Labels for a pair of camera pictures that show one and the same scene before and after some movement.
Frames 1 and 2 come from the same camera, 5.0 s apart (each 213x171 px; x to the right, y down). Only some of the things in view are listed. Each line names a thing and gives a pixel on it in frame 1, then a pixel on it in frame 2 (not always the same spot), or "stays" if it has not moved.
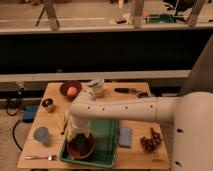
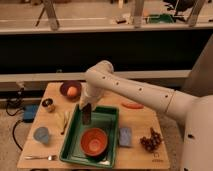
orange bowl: x=81 y=146 to x=93 y=141
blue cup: x=42 y=134 stays
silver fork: x=50 y=157 stays
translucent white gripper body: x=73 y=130 to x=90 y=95
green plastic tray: x=106 y=137 stays
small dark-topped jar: x=49 y=104 stays
